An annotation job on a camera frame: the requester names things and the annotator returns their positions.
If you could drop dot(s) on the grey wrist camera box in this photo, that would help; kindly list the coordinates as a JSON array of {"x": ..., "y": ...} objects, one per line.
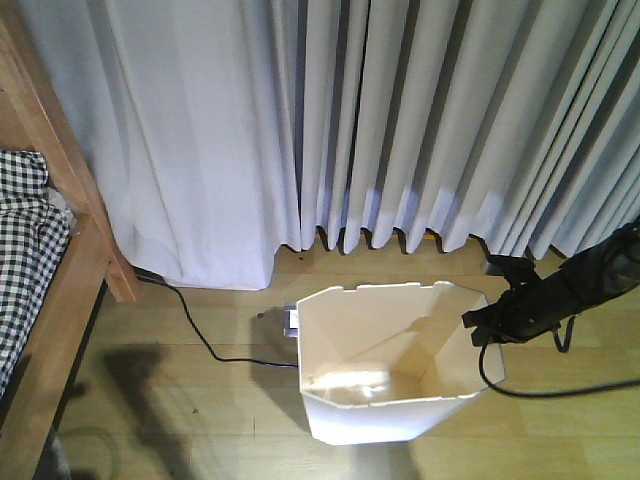
[{"x": 501, "y": 265}]

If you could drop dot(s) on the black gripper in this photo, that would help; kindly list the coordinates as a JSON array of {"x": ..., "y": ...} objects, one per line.
[{"x": 498, "y": 322}]

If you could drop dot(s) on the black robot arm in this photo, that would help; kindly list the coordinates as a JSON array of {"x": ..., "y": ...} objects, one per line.
[{"x": 534, "y": 305}]

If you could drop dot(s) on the white plastic trash bin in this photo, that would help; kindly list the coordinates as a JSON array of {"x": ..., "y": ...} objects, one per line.
[{"x": 386, "y": 363}]

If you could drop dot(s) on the grey round rug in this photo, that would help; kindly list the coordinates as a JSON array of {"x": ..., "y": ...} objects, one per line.
[{"x": 53, "y": 463}]

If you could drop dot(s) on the wooden bed frame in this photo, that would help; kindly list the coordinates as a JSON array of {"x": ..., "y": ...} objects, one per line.
[{"x": 32, "y": 119}]

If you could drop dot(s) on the light grey curtain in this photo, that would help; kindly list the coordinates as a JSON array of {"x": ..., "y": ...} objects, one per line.
[{"x": 219, "y": 131}]

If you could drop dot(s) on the floor power socket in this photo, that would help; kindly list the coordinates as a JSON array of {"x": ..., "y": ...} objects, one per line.
[{"x": 291, "y": 320}]

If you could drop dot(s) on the black white checkered bedding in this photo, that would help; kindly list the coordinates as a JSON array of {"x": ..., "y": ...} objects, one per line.
[{"x": 36, "y": 227}]

